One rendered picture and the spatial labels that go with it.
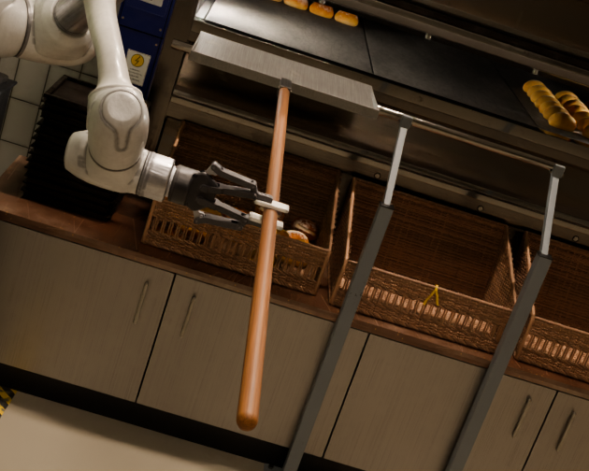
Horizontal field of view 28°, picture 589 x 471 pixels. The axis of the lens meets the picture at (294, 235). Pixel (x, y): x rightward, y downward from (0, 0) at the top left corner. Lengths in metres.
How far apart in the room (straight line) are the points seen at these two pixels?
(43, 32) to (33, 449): 1.21
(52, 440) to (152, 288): 0.53
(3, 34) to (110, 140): 0.98
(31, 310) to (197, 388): 0.55
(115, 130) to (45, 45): 0.99
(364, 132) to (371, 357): 0.78
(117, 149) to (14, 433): 1.57
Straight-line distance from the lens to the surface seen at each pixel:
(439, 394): 3.62
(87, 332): 3.58
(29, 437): 3.55
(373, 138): 3.87
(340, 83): 3.55
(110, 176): 2.26
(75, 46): 3.07
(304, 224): 3.84
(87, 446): 3.58
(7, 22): 3.06
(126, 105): 2.11
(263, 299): 1.93
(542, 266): 3.43
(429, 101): 3.86
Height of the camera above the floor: 1.87
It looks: 19 degrees down
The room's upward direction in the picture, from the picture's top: 19 degrees clockwise
